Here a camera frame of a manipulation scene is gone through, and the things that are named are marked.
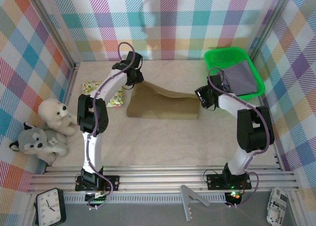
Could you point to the lavender grey skirt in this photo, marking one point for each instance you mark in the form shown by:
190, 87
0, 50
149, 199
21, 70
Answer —
240, 78

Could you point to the pastel floral skirt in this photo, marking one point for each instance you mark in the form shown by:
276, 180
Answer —
114, 106

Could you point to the olive khaki skirt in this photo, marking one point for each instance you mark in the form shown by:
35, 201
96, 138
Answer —
160, 107

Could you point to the lemon print skirt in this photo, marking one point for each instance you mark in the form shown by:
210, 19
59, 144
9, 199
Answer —
90, 86

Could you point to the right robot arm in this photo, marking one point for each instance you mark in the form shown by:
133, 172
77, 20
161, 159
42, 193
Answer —
254, 132

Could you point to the green plastic basket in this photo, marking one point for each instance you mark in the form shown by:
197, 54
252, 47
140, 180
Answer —
222, 55

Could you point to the white teddy bear plush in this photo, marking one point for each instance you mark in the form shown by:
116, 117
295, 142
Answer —
53, 111

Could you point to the grey toothed plastic tool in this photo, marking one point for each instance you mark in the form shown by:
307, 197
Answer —
186, 201

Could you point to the grey husky plush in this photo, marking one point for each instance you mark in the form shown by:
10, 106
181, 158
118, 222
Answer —
30, 139

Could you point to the newspaper print pouch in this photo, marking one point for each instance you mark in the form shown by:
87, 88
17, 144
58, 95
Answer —
276, 206

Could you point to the black alarm clock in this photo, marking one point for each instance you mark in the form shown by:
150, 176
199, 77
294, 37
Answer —
50, 207

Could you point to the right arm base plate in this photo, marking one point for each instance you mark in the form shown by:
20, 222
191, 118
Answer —
214, 181

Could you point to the aluminium corner post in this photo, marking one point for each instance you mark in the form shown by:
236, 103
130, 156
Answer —
53, 28
270, 23

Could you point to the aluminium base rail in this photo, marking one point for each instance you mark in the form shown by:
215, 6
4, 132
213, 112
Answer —
160, 179

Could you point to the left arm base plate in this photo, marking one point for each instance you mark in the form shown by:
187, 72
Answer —
112, 180

